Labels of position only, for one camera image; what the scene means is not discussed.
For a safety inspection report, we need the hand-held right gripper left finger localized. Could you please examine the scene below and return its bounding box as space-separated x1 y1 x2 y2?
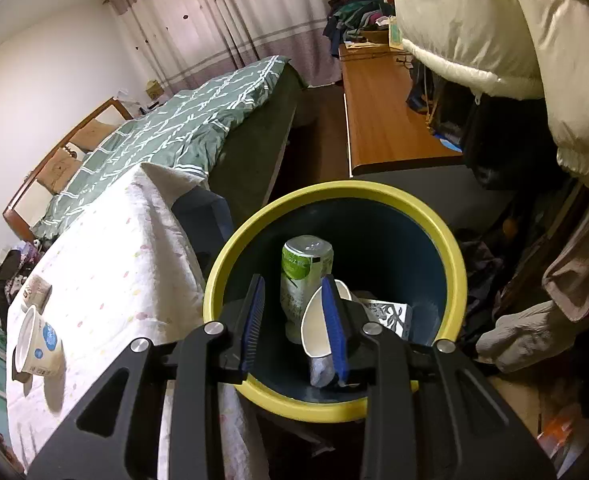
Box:
27 274 266 480

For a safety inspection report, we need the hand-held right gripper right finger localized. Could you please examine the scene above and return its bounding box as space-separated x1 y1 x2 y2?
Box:
321 274 557 480

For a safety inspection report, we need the white paper cup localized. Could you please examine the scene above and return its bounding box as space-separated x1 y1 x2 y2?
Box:
300 280 370 358

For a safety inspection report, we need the black white patterned box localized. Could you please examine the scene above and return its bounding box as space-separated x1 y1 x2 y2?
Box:
359 299 414 343

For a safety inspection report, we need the green label drink bottle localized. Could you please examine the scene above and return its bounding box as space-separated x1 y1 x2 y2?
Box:
279 235 335 345

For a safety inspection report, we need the yellow rimmed blue bin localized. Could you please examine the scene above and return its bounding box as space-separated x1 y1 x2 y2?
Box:
203 180 467 423

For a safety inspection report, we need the dark blue box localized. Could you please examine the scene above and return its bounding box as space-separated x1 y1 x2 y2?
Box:
172 187 235 271

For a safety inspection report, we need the white floral tablecloth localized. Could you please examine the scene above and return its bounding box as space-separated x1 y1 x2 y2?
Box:
5 164 270 480

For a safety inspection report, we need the dark bed base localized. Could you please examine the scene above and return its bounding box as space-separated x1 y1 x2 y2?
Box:
209 60 307 206

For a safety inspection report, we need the grey cloth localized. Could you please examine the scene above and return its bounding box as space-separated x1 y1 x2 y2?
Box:
475 300 589 373

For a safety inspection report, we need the bed with green quilt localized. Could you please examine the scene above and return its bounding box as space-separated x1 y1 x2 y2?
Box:
32 55 295 241

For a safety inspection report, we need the wooden desk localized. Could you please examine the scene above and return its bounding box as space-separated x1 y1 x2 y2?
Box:
337 42 467 181

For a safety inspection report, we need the white yogurt tub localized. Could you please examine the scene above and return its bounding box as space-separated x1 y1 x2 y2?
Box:
12 305 66 383

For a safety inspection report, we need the small printed cup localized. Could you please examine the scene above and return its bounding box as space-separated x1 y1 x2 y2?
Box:
20 275 53 313

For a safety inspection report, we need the dark clothes pile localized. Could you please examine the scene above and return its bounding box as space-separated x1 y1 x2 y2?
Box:
0 242 42 306

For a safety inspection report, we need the brown pillow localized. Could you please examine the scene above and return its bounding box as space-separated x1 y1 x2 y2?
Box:
37 150 82 196
68 120 118 152

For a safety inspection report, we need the wooden bed headboard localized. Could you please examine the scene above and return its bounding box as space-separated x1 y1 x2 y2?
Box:
2 97 135 243

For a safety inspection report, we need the green white pack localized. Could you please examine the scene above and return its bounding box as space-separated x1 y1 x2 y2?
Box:
388 16 405 51

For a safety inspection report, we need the mixed clothes pile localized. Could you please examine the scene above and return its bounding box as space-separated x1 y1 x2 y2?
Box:
321 0 397 56

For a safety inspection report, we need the cream down jacket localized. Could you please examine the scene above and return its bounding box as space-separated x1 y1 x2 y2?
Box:
391 0 589 201

